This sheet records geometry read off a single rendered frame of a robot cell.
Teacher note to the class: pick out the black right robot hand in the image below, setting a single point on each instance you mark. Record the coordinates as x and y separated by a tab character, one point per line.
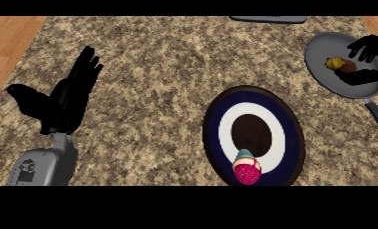
366	48

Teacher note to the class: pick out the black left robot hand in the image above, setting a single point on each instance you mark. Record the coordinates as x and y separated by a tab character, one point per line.
69	103

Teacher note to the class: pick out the yellow-brown sweet potato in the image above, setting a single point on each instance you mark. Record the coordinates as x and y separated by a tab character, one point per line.
336	63

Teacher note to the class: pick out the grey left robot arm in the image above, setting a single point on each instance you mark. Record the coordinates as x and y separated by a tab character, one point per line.
45	166

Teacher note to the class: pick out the grey frying pan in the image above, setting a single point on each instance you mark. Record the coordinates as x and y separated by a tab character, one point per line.
320	56

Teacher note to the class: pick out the blue and white plate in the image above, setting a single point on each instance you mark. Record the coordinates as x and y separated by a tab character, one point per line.
227	133

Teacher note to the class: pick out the flat grey appliance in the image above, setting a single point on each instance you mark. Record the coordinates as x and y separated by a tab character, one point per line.
268	19

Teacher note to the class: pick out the pink cupcake with teal top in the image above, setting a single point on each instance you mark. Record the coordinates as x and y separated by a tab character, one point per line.
247	170

